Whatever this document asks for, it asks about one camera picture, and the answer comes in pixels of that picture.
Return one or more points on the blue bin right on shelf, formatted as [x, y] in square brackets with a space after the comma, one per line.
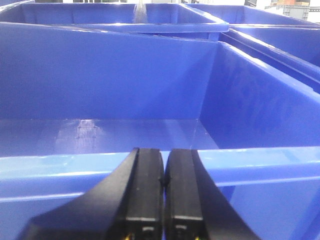
[290, 45]

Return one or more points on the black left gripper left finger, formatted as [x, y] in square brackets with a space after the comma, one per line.
[126, 205]

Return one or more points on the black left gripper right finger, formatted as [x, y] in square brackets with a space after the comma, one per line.
[195, 208]

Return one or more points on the blue bin left on shelf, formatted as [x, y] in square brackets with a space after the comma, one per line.
[74, 102]

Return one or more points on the blue bin rear left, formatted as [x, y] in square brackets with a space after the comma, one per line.
[119, 17]

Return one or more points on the blue bin on shelf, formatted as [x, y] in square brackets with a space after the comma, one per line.
[290, 45]
[74, 102]

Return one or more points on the grey crate background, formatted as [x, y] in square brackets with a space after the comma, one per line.
[296, 11]

